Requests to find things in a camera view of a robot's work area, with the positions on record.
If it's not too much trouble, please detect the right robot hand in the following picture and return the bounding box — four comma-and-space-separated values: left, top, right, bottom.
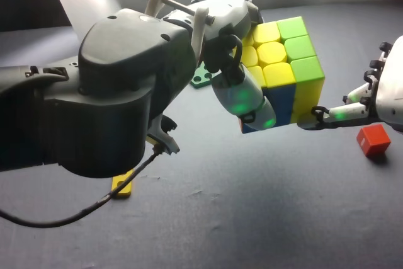
297, 35, 403, 133

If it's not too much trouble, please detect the Rubik's cube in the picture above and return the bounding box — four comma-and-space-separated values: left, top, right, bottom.
241, 16, 326, 135

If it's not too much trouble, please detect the red cube block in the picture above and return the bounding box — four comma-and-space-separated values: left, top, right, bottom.
356, 123, 392, 157

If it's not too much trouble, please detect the grey table cloth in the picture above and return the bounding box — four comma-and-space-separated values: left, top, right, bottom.
0, 4, 403, 269

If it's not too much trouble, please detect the green pentagon piece with holes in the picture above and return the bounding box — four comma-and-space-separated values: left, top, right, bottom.
190, 62, 221, 89

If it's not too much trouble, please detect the yellow two-hole flat piece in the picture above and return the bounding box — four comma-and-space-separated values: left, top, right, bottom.
111, 169, 135, 200

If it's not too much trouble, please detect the white backdrop sheet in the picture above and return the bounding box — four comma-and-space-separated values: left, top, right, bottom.
42, 0, 403, 59

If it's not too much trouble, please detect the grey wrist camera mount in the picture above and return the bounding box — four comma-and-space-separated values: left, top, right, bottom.
146, 114, 181, 156

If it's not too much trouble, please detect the black camera cable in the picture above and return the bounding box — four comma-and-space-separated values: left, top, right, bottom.
0, 152, 160, 229

